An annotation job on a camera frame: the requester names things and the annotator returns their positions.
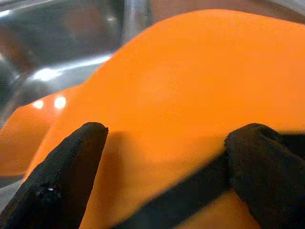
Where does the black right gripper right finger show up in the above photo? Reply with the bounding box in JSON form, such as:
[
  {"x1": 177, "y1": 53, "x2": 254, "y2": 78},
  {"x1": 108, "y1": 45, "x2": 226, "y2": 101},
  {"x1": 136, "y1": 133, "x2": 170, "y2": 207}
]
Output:
[{"x1": 224, "y1": 123, "x2": 305, "y2": 229}]

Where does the stainless steel double sink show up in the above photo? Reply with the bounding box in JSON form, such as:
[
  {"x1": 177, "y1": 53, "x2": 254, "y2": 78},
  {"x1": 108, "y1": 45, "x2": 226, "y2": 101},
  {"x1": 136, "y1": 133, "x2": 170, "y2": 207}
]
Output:
[{"x1": 0, "y1": 0, "x2": 305, "y2": 206}]

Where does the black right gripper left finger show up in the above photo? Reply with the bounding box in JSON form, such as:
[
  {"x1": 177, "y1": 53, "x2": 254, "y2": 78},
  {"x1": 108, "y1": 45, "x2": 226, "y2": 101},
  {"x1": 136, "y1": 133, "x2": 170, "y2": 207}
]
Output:
[{"x1": 0, "y1": 122, "x2": 109, "y2": 229}]

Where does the orange bowl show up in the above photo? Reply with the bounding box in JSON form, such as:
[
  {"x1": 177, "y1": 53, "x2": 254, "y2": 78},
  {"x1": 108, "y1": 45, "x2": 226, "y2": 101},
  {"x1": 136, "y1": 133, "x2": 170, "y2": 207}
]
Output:
[{"x1": 26, "y1": 9, "x2": 305, "y2": 229}]

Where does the orange plate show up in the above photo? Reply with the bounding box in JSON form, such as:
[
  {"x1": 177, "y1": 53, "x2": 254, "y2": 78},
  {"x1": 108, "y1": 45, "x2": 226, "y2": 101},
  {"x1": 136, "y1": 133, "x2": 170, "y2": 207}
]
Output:
[{"x1": 0, "y1": 92, "x2": 84, "y2": 177}]

